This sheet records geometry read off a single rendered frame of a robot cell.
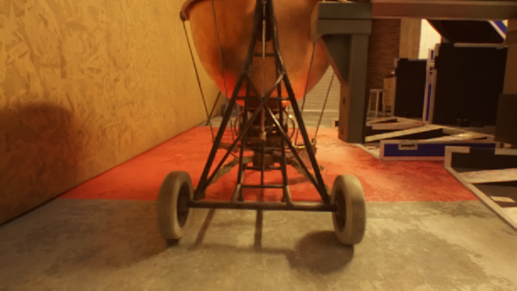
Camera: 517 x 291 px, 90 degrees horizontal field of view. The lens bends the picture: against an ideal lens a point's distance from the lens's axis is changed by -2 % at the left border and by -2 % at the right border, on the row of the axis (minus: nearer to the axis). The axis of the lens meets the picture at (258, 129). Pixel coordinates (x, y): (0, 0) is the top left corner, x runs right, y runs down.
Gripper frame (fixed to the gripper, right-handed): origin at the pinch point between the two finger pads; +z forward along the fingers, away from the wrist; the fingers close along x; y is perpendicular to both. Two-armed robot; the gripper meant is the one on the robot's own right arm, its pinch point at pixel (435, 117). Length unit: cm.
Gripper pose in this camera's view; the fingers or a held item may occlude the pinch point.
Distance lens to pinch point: 25.2
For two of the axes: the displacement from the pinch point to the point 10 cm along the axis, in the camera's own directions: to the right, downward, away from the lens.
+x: 10.0, 0.2, -0.2
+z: -0.1, 9.9, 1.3
